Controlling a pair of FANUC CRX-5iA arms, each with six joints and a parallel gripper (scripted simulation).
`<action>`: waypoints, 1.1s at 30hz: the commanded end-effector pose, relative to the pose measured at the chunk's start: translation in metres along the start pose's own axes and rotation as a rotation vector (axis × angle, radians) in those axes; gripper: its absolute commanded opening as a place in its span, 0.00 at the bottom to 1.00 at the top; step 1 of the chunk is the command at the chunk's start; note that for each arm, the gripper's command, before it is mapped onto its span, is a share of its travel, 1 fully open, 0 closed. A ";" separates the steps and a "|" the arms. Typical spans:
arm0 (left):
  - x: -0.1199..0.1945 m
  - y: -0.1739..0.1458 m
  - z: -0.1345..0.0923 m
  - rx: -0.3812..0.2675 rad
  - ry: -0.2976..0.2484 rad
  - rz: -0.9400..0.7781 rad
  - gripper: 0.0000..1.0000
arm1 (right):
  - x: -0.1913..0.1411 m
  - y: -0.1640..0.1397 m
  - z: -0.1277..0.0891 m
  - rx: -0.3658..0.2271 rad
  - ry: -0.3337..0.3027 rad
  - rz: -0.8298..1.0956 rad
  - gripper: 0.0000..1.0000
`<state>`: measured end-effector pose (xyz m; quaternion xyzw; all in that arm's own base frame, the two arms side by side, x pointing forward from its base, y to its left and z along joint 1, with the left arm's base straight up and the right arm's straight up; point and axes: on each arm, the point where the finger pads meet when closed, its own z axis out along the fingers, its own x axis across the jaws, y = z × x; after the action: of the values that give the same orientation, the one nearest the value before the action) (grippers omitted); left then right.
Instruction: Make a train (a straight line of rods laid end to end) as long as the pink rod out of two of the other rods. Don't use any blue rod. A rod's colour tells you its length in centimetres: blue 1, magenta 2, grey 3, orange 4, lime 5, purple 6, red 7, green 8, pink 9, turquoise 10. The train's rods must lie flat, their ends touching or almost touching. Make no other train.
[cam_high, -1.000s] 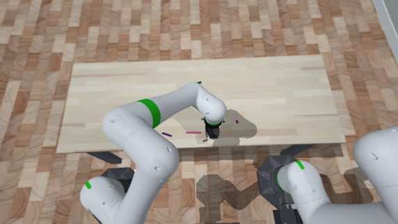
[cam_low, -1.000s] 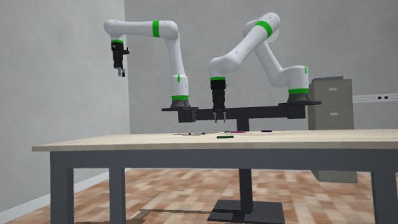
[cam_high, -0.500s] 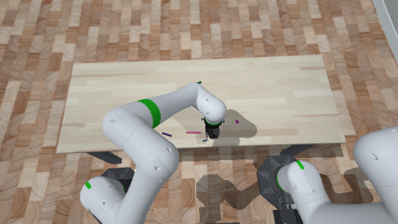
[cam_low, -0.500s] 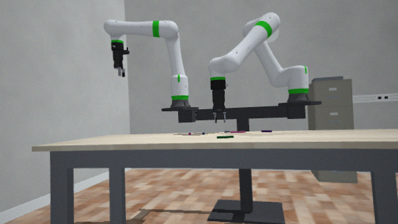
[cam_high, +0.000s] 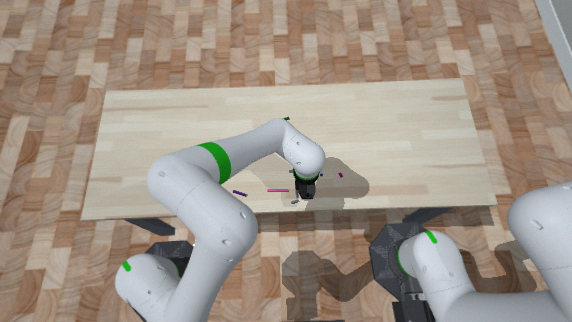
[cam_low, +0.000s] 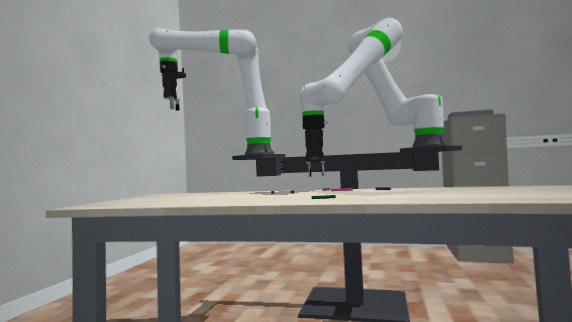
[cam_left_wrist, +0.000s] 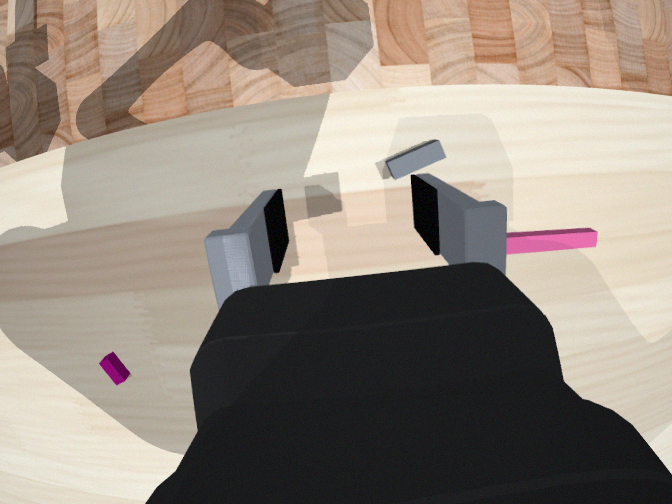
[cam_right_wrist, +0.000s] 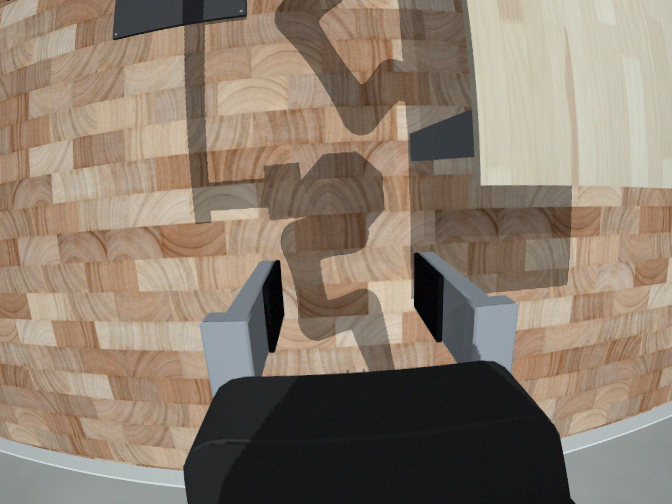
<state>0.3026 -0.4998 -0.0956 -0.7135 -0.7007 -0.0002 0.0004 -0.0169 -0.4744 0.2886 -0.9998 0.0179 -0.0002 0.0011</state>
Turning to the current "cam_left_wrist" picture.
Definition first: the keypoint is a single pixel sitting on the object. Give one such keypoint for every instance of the magenta block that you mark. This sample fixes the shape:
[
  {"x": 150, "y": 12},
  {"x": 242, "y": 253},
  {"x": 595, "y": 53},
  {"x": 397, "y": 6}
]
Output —
[{"x": 114, "y": 368}]

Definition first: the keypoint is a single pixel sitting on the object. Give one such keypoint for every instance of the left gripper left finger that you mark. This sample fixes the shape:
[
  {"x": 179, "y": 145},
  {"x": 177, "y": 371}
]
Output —
[{"x": 247, "y": 254}]

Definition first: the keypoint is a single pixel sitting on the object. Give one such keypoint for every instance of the grey rectangular rod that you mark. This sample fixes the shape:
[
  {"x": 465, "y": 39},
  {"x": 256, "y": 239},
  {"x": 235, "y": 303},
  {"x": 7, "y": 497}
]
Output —
[{"x": 415, "y": 159}]

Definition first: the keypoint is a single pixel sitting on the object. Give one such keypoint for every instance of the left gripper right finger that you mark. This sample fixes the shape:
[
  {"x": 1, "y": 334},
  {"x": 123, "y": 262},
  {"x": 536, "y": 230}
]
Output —
[{"x": 457, "y": 226}]

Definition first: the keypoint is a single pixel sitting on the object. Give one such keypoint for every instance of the pink rod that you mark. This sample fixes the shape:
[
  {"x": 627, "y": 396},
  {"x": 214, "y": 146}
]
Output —
[{"x": 550, "y": 240}]

